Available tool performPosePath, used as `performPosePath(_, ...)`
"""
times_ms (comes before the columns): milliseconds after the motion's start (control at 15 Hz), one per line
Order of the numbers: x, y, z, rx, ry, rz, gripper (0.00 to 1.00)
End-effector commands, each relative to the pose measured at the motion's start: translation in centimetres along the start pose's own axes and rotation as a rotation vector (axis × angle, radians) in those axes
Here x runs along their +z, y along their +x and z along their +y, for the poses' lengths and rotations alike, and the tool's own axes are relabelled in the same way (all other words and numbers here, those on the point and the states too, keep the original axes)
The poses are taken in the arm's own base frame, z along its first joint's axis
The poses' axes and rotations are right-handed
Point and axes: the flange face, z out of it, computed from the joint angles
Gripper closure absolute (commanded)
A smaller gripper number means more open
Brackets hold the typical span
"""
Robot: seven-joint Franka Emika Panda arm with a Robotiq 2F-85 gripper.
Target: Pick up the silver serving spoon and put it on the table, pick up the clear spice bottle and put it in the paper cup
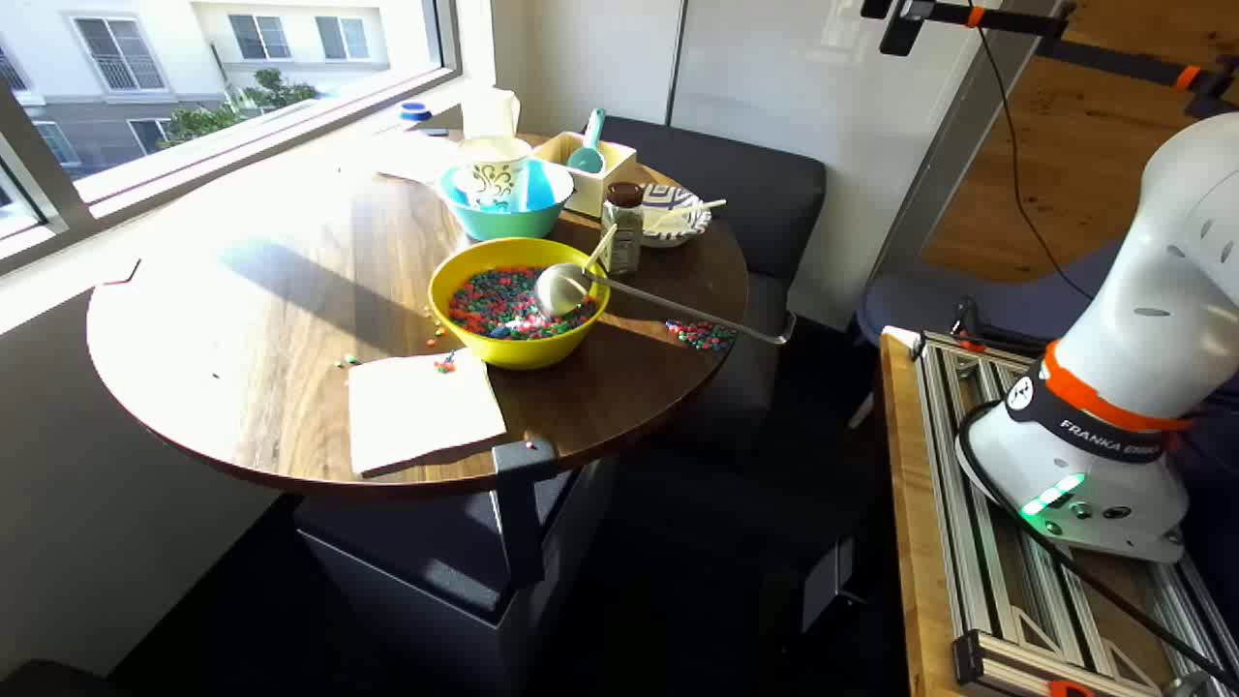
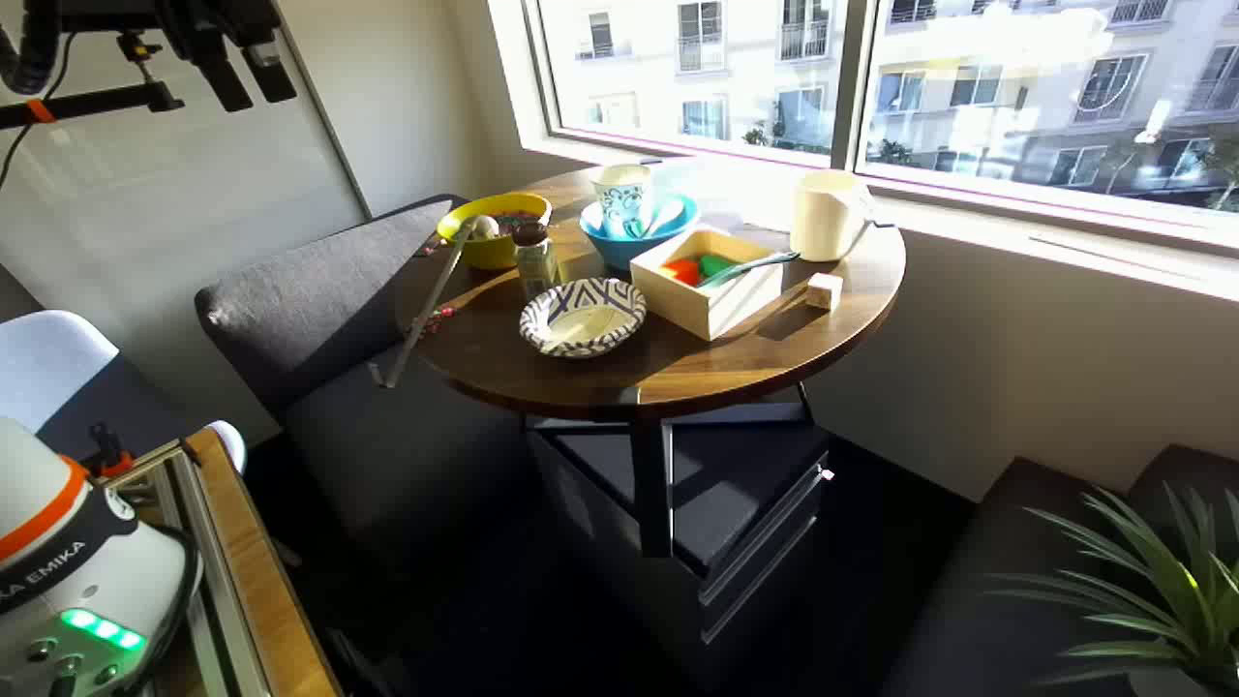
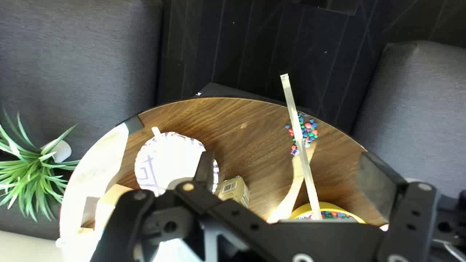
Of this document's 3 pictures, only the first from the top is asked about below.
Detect dark armchair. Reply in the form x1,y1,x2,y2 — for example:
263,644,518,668
595,112,831,468

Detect patterned plate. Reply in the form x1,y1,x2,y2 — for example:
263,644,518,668
638,180,728,252

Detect camera stand with orange clamps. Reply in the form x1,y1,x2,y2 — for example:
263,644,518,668
858,0,1239,290

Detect thin black hanging cable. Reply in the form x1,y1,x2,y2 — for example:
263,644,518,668
976,25,1096,303

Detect silver serving spoon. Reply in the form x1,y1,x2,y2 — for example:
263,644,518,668
529,260,794,348

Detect yellow bowl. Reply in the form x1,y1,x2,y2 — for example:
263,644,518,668
427,231,617,375

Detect white mug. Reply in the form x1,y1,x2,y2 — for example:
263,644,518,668
462,85,525,145

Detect window frame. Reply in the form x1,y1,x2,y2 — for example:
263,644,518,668
0,0,463,272

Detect white wooden box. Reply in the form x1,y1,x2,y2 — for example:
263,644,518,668
529,127,638,219

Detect thin white stick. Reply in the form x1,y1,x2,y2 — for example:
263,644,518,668
582,223,625,280

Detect white board panel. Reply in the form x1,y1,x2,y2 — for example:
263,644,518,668
667,0,990,327

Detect teal measuring scoop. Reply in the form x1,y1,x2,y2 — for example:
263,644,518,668
567,103,611,179

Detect clear spice shaker brown lid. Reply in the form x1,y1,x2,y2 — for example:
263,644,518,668
599,179,649,280

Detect grey storage box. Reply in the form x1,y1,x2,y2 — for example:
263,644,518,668
290,459,621,680

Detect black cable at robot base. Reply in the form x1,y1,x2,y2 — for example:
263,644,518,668
955,423,1239,690

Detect teal bowl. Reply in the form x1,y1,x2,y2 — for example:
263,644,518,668
435,153,577,245

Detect black table pedestal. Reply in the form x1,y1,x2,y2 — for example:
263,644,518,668
488,438,561,588

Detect patterned paper cup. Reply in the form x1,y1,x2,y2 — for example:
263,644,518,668
462,152,534,215

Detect white paper napkin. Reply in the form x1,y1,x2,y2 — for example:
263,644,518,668
346,348,511,478

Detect scattered colourful beads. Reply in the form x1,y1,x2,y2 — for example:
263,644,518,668
657,318,737,357

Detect colourful beads in bowl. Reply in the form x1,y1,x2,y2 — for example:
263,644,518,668
444,262,591,343

